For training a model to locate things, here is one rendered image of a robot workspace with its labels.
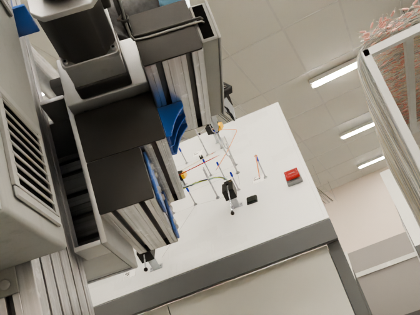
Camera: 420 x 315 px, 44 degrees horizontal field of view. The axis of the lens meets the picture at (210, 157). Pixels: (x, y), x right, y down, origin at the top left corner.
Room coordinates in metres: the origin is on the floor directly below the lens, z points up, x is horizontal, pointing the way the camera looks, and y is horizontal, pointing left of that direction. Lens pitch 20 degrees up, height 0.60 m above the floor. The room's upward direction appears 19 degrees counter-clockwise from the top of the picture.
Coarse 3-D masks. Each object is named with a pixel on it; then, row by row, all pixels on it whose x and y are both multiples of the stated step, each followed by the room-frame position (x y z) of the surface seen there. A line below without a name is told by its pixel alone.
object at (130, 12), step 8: (128, 0) 0.90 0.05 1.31; (136, 0) 0.90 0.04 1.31; (144, 0) 0.90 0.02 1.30; (152, 0) 0.91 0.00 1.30; (160, 0) 0.90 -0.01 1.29; (168, 0) 0.91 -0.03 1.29; (176, 0) 0.91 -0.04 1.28; (128, 8) 0.91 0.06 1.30; (136, 8) 0.91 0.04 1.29; (144, 8) 0.91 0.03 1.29; (152, 8) 0.91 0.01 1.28
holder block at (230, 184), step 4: (224, 184) 1.80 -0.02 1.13; (228, 184) 1.79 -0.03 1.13; (232, 184) 1.78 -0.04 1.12; (224, 188) 1.78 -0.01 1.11; (228, 188) 1.78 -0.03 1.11; (232, 188) 1.77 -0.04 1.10; (224, 192) 1.77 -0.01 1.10; (232, 192) 1.78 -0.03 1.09; (236, 192) 1.81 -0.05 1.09; (224, 196) 1.79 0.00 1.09; (228, 196) 1.79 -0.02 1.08; (232, 196) 1.79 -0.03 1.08; (236, 196) 1.79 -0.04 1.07; (228, 200) 1.80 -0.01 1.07
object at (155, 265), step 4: (136, 252) 1.69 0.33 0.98; (144, 252) 1.69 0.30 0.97; (148, 252) 1.69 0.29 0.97; (152, 252) 1.71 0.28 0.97; (140, 256) 1.69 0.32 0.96; (144, 256) 1.69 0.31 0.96; (148, 256) 1.70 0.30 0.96; (152, 256) 1.70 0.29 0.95; (140, 260) 1.71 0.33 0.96; (144, 260) 1.68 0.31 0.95; (148, 260) 1.71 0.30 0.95; (152, 260) 1.74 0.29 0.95; (144, 264) 1.67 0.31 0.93; (152, 264) 1.75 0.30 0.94; (156, 264) 1.75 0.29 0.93; (160, 264) 1.77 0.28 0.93; (144, 268) 1.66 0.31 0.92; (152, 268) 1.76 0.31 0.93; (156, 268) 1.76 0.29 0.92
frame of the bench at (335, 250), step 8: (328, 248) 1.66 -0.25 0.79; (336, 248) 1.66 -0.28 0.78; (336, 256) 1.66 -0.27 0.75; (344, 256) 1.65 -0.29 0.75; (336, 264) 1.66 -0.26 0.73; (344, 264) 1.66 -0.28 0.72; (344, 272) 1.66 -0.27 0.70; (344, 280) 1.66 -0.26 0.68; (352, 280) 1.66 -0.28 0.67; (344, 288) 1.66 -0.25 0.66; (352, 288) 1.66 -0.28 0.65; (352, 296) 1.66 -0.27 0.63; (360, 296) 1.66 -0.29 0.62; (352, 304) 1.66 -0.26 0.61; (360, 304) 1.66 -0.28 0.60; (360, 312) 1.66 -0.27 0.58; (368, 312) 1.65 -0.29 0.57
